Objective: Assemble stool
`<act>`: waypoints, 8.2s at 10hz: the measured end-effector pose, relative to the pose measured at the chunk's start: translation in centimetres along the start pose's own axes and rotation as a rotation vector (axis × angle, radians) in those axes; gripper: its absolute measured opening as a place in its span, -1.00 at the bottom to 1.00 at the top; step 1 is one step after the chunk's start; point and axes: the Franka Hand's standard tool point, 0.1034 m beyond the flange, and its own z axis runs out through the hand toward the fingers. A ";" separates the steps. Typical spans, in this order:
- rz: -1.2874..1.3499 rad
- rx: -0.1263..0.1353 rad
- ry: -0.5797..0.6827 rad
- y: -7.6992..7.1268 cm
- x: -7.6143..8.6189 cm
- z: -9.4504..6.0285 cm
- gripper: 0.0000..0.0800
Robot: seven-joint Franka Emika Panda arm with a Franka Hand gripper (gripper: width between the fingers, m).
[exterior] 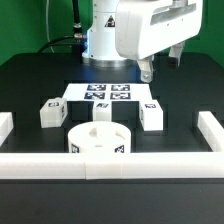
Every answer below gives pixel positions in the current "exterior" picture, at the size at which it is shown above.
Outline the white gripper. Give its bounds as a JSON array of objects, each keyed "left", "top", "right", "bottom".
[{"left": 115, "top": 0, "right": 203, "bottom": 82}]

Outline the white round stool seat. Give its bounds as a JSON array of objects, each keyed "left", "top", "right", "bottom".
[{"left": 68, "top": 121, "right": 131, "bottom": 155}]

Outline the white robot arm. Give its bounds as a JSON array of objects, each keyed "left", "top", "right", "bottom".
[{"left": 82, "top": 0, "right": 203, "bottom": 83}]

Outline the white marker sheet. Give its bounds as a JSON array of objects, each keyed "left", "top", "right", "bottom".
[{"left": 63, "top": 83, "right": 152, "bottom": 101}]

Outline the white left fence bar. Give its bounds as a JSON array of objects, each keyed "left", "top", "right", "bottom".
[{"left": 0, "top": 112, "right": 14, "bottom": 147}]

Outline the white front fence bar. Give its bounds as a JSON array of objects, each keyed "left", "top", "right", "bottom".
[{"left": 0, "top": 152, "right": 224, "bottom": 180}]

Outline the black thick cable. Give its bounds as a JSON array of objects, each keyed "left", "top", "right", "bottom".
[{"left": 72, "top": 0, "right": 84, "bottom": 40}]

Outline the black curved cable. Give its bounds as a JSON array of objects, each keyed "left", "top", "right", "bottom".
[{"left": 37, "top": 34, "right": 88, "bottom": 54}]

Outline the thin white cable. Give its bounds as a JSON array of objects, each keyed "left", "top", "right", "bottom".
[{"left": 45, "top": 0, "right": 55, "bottom": 54}]

